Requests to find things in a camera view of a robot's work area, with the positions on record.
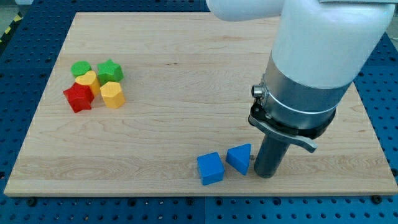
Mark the green circle block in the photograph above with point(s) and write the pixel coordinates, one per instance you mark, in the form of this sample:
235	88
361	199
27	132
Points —
80	68

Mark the yellow hexagon block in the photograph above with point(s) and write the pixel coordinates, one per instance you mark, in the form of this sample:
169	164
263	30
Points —
112	95

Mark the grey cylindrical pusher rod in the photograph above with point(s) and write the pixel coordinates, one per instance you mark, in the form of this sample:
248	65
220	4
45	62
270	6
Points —
269	157

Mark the wooden board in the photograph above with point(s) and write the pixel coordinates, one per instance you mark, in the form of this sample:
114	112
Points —
187	84

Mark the green star block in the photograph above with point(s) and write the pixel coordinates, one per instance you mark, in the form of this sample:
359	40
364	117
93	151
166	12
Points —
109	71

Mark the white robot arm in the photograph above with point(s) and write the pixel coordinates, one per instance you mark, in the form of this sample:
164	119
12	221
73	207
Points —
318	51

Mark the blue cube block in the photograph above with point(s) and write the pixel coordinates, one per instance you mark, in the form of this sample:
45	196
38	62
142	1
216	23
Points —
210	168

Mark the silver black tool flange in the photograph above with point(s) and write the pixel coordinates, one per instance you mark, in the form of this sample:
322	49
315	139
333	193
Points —
291	112

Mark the yellow heart block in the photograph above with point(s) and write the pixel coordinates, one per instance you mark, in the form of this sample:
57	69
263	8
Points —
90	79

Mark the red star block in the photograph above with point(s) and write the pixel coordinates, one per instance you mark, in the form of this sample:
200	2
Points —
79	97

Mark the blue triangle block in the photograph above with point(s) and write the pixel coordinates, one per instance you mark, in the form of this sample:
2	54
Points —
239	157

